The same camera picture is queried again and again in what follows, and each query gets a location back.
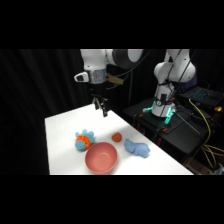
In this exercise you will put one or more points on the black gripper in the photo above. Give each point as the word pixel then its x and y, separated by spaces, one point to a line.
pixel 97 89

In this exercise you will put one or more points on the red ball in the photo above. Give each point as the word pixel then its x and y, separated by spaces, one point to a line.
pixel 116 137

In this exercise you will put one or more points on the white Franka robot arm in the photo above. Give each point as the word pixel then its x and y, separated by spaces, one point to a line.
pixel 173 71

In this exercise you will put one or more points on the pink bowl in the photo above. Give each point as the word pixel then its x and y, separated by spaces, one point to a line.
pixel 101 158

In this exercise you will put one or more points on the blue orange plush toy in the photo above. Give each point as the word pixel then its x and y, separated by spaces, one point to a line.
pixel 84 140

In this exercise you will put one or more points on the blue fluffy cloth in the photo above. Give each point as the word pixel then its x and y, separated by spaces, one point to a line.
pixel 136 147

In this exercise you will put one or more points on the black curtain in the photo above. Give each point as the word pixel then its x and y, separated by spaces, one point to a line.
pixel 30 100

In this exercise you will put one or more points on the black robot stand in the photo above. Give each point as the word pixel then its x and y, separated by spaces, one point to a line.
pixel 180 133

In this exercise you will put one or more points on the black laptop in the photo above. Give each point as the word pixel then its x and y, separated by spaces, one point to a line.
pixel 201 95

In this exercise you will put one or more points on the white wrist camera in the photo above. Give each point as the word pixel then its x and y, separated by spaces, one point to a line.
pixel 81 77

